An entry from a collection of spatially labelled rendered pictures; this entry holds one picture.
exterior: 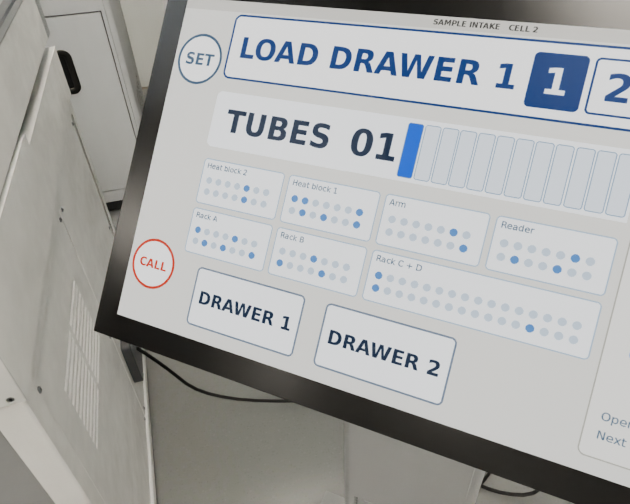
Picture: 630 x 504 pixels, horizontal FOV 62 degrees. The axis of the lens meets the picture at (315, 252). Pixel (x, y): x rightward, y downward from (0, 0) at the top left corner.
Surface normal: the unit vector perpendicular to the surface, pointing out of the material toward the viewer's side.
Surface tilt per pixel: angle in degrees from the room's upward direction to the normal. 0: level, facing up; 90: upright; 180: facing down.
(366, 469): 90
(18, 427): 90
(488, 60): 50
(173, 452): 0
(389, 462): 90
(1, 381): 90
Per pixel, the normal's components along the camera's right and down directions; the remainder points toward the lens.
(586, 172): -0.33, -0.05
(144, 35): 0.22, 0.61
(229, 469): -0.04, -0.78
